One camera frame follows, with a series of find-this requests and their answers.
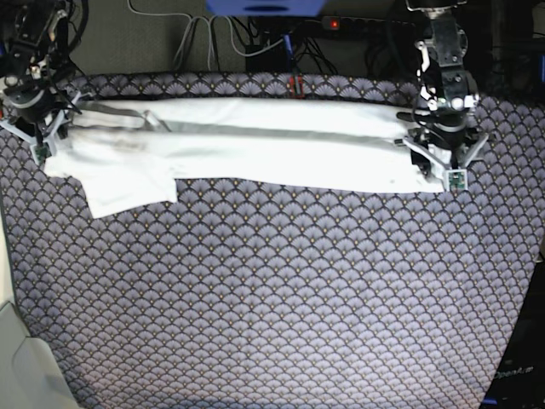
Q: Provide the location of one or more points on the right gripper grey bracket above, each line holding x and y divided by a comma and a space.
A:
36, 117

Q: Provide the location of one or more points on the left gripper grey bracket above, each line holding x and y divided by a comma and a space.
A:
442, 146

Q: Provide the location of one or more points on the white printed T-shirt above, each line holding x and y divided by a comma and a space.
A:
127, 154

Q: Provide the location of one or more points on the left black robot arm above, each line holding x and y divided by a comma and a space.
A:
445, 84

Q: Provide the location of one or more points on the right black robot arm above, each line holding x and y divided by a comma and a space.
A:
37, 40

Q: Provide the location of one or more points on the red black table clamp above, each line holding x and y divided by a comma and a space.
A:
296, 87

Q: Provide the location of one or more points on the black power strip red light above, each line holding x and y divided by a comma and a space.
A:
337, 23

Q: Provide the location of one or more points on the purple fan-pattern table cloth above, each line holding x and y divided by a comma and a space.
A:
248, 294

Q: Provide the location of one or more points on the grey chair corner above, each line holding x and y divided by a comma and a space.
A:
30, 375

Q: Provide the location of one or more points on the blue box at top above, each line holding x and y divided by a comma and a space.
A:
265, 7

